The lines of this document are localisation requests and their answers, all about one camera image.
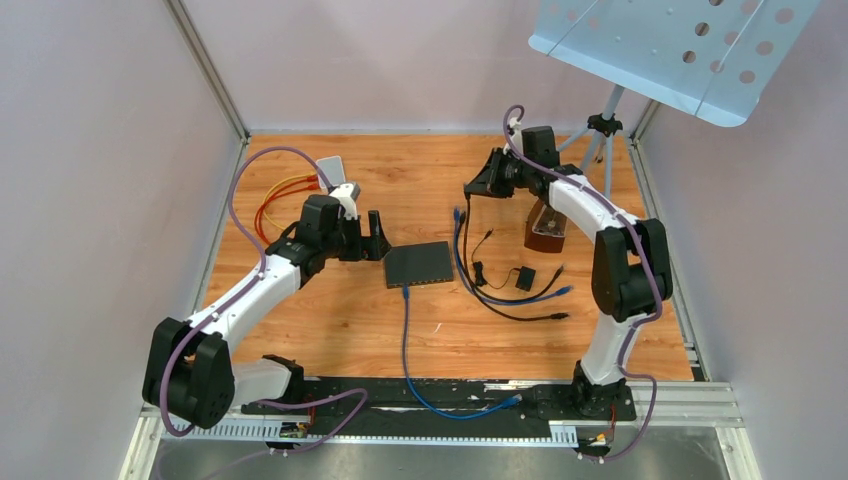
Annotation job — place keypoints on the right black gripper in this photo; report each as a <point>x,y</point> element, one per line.
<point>487,182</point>

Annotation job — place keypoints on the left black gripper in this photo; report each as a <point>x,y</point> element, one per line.
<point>374,247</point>

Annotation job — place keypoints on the black network switch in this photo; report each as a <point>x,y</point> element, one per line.
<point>418,264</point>

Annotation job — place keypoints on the small white router box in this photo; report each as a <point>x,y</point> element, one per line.
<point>333,171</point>

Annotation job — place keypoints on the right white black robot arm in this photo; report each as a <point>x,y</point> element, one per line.
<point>631,273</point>

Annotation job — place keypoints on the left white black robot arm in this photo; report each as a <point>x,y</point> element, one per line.
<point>190,373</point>

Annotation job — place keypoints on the brown wooden metronome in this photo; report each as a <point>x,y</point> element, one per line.
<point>545,229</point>

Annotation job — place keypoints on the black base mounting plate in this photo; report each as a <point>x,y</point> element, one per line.
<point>392,409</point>

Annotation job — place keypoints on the silver music stand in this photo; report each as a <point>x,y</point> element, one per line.
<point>712,60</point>

